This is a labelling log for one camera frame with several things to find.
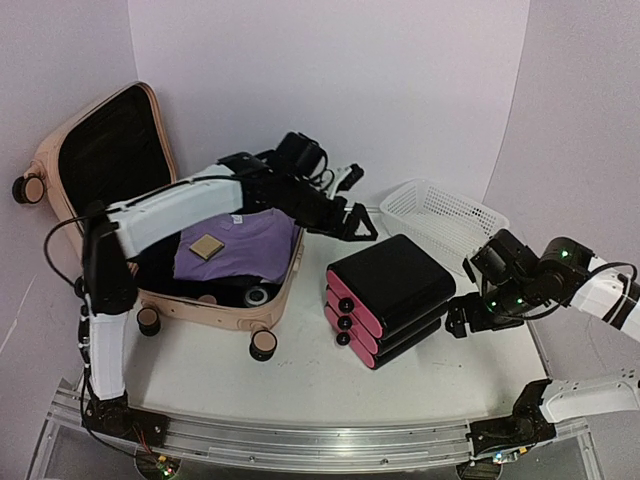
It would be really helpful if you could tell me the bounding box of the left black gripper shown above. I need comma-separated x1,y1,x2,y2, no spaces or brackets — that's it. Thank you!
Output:
275,175,379,242

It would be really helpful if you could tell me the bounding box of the pink hard-shell suitcase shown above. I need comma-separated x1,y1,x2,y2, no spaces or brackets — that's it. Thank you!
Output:
12,82,315,367

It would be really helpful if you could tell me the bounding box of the pink round compact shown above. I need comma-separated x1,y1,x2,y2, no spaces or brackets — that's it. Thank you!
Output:
198,295,217,305

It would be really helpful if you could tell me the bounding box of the round glass cosmetic jar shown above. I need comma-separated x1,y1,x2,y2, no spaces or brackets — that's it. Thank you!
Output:
243,285,271,308

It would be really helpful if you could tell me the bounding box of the small tan square box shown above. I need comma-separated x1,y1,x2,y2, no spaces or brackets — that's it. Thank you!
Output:
189,234,225,261

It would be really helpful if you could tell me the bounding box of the white plastic mesh basket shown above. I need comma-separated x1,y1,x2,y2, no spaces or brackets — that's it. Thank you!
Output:
380,179,510,276

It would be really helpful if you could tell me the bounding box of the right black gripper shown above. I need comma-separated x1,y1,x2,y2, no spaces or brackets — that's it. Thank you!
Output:
445,278,538,341

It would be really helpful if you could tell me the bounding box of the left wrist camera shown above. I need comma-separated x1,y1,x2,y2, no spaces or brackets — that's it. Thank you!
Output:
325,163,364,199

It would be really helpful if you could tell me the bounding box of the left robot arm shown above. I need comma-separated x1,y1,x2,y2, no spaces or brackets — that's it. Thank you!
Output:
77,132,378,437

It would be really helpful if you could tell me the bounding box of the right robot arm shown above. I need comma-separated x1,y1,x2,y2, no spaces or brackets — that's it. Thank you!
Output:
445,229,639,455

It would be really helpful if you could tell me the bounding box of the folded purple shirt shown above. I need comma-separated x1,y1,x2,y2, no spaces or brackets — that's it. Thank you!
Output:
173,208,299,283

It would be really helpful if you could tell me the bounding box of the black pink tiered rack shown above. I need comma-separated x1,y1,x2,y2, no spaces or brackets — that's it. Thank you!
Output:
324,234,456,370

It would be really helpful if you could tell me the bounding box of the black folded clothing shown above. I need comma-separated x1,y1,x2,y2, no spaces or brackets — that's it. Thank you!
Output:
134,262,281,307

